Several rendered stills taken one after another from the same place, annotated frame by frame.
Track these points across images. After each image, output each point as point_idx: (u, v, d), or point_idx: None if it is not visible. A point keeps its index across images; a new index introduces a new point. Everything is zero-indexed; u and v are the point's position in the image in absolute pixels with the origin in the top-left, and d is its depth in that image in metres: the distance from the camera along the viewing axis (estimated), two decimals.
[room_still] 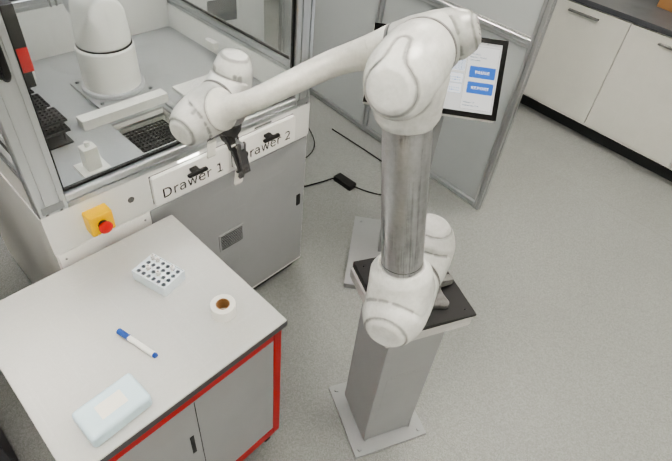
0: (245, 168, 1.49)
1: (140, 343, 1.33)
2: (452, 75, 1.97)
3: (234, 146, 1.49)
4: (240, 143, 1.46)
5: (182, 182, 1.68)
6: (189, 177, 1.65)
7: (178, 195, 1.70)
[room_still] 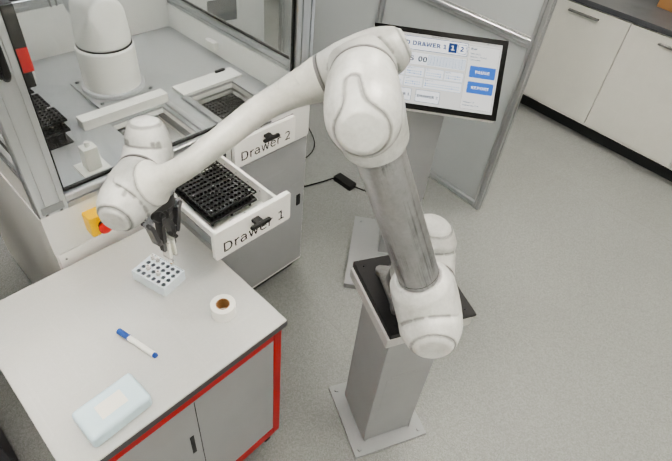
0: (153, 241, 1.37)
1: (140, 343, 1.33)
2: (452, 75, 1.97)
3: (159, 221, 1.35)
4: (150, 223, 1.32)
5: (243, 234, 1.53)
6: (252, 230, 1.49)
7: (238, 248, 1.55)
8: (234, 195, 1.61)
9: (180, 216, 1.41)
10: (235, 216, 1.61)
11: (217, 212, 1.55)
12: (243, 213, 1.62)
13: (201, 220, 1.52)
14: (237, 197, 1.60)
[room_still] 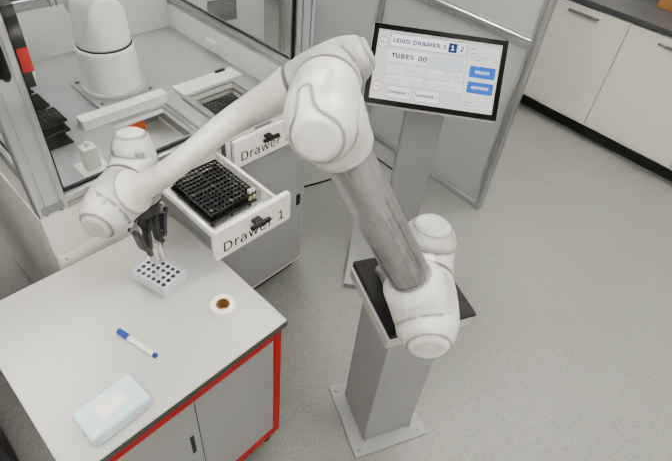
0: (139, 246, 1.42)
1: (140, 343, 1.33)
2: (452, 75, 1.97)
3: (146, 227, 1.41)
4: (136, 229, 1.37)
5: (243, 234, 1.53)
6: (252, 230, 1.49)
7: (238, 248, 1.55)
8: (234, 195, 1.61)
9: (166, 222, 1.46)
10: (235, 216, 1.61)
11: (217, 212, 1.55)
12: (243, 213, 1.62)
13: (201, 220, 1.52)
14: (237, 197, 1.60)
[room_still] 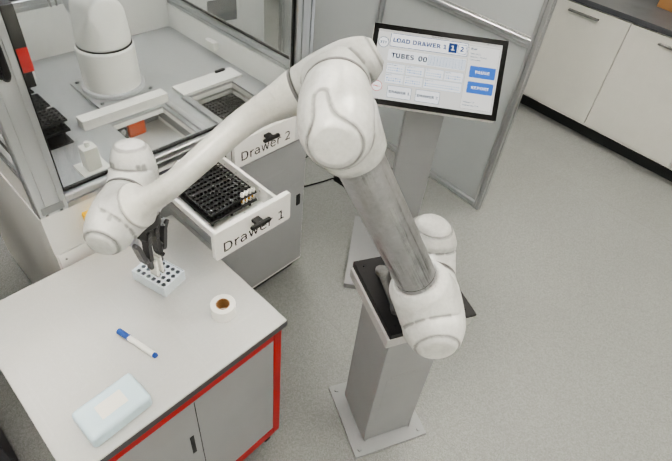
0: (140, 259, 1.38)
1: (140, 343, 1.33)
2: (452, 75, 1.97)
3: (146, 240, 1.37)
4: (136, 242, 1.33)
5: (243, 234, 1.53)
6: (252, 230, 1.49)
7: (238, 248, 1.55)
8: (234, 195, 1.61)
9: (167, 234, 1.42)
10: (235, 216, 1.61)
11: (217, 212, 1.55)
12: (243, 213, 1.62)
13: (201, 220, 1.52)
14: (237, 197, 1.60)
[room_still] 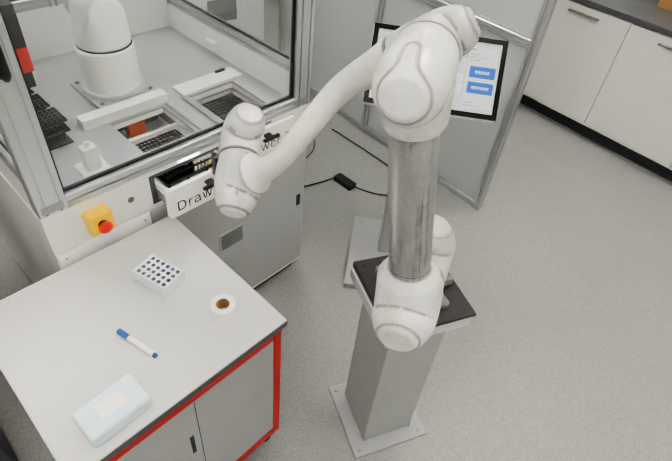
0: None
1: (140, 343, 1.33)
2: None
3: None
4: None
5: (197, 195, 1.64)
6: (204, 190, 1.61)
7: (193, 208, 1.66)
8: (191, 160, 1.73)
9: None
10: None
11: (173, 175, 1.66)
12: None
13: (157, 181, 1.63)
14: (193, 162, 1.72)
